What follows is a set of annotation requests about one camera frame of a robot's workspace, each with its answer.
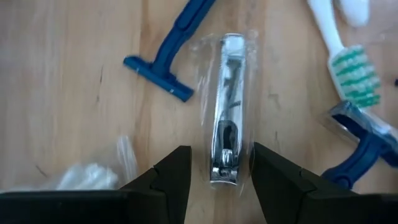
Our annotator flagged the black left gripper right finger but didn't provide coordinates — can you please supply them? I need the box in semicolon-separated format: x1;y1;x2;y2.
249;142;398;224

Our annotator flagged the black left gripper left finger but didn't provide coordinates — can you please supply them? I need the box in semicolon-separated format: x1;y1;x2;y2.
0;145;193;224

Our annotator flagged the clear vanity pack bag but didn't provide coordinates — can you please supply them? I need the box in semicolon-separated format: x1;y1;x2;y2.
6;134;139;192

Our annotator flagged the blue disposable razor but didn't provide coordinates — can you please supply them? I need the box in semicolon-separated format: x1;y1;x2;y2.
319;100;398;190
123;0;217;103

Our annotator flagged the silver nail clipper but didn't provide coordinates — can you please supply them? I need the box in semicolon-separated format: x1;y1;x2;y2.
190;29;259;191

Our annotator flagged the green and white toothbrush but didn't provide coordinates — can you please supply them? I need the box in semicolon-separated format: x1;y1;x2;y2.
307;0;396;131

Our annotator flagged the red and white toothbrush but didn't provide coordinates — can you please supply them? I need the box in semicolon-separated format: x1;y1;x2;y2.
336;0;371;28

